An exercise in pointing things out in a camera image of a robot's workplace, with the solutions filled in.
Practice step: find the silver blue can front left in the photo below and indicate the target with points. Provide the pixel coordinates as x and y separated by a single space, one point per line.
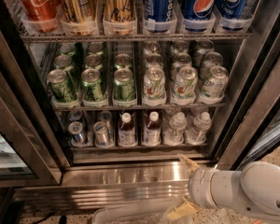
77 132

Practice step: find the white diet can front left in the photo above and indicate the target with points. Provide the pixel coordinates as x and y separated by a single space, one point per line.
154 83

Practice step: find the green can second row middle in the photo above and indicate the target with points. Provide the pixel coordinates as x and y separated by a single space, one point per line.
94 61

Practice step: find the blue Pepsi can left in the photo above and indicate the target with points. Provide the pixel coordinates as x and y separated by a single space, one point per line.
159 15

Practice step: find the green can second row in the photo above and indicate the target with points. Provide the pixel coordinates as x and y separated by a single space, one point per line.
66 63
94 61
123 60

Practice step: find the green can front right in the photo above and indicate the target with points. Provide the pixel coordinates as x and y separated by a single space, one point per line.
123 85

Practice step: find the green can front left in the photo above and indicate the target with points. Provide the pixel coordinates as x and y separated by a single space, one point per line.
61 86

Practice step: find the green can second row right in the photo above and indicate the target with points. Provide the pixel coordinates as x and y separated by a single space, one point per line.
123 60

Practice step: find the gold striped soda can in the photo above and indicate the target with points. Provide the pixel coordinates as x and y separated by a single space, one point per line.
78 16

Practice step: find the clear water bottle right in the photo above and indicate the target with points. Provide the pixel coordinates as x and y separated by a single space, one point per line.
196 134

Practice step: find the blue pepsi can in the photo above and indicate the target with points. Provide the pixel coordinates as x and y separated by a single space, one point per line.
159 15
198 15
232 11

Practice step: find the white diet can front middle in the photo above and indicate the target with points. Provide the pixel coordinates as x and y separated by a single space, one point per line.
185 82

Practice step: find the brown tea bottle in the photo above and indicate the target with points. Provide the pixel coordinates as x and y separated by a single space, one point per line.
152 130
126 131

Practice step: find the white diet can front right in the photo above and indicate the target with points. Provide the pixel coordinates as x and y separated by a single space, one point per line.
215 82

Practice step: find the green can front middle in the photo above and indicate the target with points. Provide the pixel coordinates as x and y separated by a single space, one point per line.
92 85

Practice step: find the blue Pepsi can right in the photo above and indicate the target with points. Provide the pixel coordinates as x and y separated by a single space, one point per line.
232 11

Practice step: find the silver can second row left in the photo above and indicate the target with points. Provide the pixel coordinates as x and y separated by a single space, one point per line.
152 60

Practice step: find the green can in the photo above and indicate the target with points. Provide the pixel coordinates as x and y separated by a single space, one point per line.
92 85
61 86
123 85

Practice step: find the silver can second row middle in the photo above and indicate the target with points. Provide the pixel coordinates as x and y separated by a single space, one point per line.
179 60

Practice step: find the red Coca-Cola can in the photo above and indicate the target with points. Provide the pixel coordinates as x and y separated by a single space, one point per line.
42 14

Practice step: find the stainless steel fridge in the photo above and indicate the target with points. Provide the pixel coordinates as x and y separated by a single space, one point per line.
95 177

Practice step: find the clear water bottle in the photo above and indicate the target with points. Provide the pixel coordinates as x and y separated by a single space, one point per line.
196 134
174 133

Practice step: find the white diet can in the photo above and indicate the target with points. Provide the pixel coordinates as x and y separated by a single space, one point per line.
185 82
154 83
215 82

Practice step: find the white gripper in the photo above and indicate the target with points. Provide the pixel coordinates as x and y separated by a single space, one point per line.
198 184

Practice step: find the silver can second row right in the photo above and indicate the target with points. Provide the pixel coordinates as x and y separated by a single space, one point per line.
210 59

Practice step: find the blue Pepsi can middle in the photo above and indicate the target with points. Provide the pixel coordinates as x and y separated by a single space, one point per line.
198 15

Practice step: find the silver blue can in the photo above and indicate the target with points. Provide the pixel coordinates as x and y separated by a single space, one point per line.
77 132
101 132

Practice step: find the open fridge door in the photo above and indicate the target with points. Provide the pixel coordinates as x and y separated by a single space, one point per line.
256 114

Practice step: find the green can second row left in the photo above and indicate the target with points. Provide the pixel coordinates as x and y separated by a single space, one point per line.
66 63

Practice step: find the clear plastic bin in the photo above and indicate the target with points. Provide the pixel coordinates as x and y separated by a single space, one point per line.
145 212

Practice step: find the silver can second row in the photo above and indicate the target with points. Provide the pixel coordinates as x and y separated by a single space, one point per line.
152 60
210 59
179 60

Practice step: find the left glass fridge door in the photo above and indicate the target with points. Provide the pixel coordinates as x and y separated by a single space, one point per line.
19 113

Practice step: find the silver blue can front right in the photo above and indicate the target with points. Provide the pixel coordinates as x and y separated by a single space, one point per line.
101 132

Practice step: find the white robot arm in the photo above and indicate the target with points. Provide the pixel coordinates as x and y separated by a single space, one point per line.
253 191

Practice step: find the clear water bottle left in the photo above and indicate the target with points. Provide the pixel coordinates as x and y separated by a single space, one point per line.
174 133

